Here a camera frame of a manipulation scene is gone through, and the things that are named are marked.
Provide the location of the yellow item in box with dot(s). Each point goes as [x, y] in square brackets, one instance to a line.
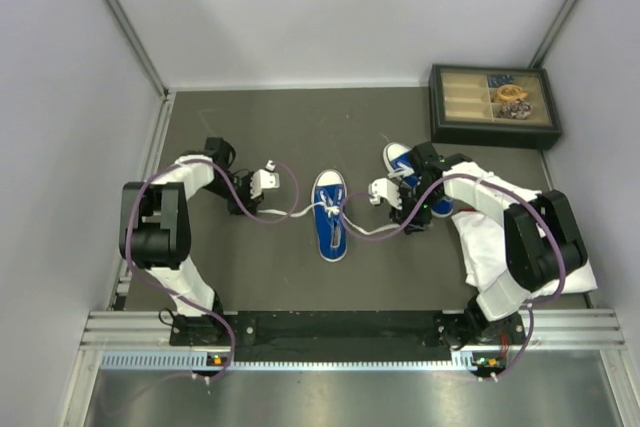
[510, 92]

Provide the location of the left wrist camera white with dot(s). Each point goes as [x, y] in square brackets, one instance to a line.
[264, 179]

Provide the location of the blue sneaker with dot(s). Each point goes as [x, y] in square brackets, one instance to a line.
[327, 195]
[441, 209]

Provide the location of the white folded shirt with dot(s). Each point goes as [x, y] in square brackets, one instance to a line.
[484, 253]

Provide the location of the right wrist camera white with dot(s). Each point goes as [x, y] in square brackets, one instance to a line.
[384, 190]

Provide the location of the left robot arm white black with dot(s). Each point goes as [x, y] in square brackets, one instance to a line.
[155, 236]

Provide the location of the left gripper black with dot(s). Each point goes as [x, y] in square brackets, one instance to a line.
[250, 203]

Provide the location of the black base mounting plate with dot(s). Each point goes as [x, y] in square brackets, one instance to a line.
[353, 336]

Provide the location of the black compartment display box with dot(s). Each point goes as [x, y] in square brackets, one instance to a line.
[463, 109]

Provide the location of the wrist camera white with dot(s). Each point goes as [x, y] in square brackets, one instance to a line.
[264, 179]
[384, 190]

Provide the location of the floral item in box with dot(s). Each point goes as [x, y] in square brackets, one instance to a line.
[517, 109]

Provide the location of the blue patterned item in box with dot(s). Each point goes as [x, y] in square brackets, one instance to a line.
[499, 80]

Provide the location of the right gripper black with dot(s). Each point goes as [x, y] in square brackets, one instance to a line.
[403, 215]

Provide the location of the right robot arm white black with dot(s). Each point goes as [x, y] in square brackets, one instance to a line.
[540, 243]

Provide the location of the grey slotted cable duct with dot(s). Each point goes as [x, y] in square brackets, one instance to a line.
[202, 361]

